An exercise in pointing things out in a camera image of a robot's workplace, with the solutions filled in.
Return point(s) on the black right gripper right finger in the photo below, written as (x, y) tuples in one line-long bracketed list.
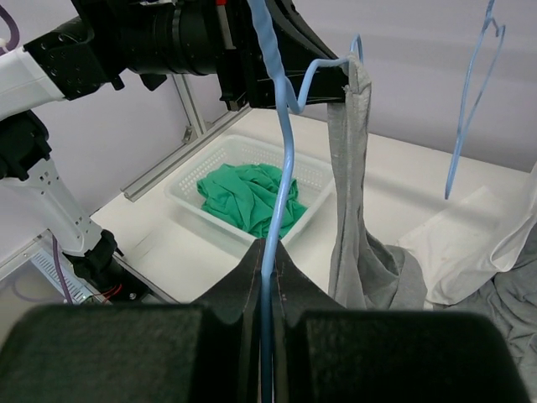
[(324, 352)]

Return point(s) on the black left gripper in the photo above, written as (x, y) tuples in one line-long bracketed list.
[(244, 80)]

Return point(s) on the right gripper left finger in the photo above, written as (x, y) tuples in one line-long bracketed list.
[(203, 351)]

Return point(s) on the grey tank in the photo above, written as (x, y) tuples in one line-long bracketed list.
[(509, 301), (364, 273)]

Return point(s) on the green tank top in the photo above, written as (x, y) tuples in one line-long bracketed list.
[(243, 196)]

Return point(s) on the white tank top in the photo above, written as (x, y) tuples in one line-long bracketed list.
[(464, 246)]

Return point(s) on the white perforated plastic basket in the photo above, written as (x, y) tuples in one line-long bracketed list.
[(311, 183)]

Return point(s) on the aluminium frame left posts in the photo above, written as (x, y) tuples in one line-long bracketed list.
[(197, 135)]

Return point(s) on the white slotted cable duct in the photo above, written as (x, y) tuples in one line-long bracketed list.
[(45, 263)]

